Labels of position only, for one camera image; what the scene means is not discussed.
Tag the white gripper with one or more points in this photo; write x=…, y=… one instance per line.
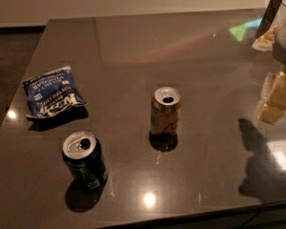
x=274, y=85

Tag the blue pepsi can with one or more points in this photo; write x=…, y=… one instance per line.
x=82, y=153

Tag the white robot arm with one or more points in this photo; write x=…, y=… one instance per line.
x=271, y=37

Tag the orange soda can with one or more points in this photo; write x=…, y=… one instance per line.
x=165, y=111

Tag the dark box at table corner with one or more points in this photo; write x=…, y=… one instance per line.
x=268, y=17

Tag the blue chip bag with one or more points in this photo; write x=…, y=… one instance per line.
x=51, y=94

